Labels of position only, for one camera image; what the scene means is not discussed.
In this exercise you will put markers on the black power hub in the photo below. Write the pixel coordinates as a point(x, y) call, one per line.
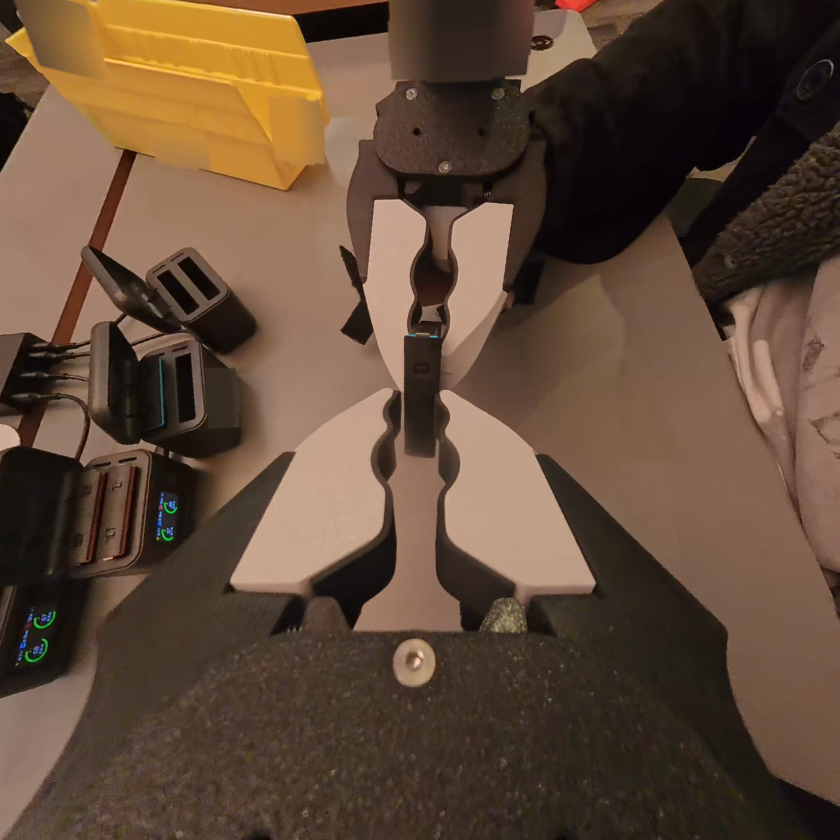
point(16, 371)

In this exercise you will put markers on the yellow plastic bin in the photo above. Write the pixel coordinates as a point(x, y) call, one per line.
point(282, 131)

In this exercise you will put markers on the white stand base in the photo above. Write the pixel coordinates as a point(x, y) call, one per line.
point(6, 438)

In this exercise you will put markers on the person's torso clothing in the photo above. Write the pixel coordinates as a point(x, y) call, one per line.
point(774, 216)

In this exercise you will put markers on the black battery blue stripe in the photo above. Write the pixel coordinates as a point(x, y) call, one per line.
point(420, 407)
point(156, 394)

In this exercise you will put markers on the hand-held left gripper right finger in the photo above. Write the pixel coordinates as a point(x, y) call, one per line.
point(512, 512)

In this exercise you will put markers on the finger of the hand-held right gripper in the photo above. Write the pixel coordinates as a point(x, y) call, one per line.
point(482, 275)
point(387, 275)

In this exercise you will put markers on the black charger case red batteries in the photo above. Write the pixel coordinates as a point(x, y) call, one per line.
point(39, 512)

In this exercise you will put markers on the empty black charger case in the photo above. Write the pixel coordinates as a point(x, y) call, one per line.
point(216, 315)

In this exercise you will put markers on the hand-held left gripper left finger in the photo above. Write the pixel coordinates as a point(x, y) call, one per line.
point(321, 505)

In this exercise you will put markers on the black charger case blue battery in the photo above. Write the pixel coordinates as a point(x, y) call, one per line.
point(216, 407)

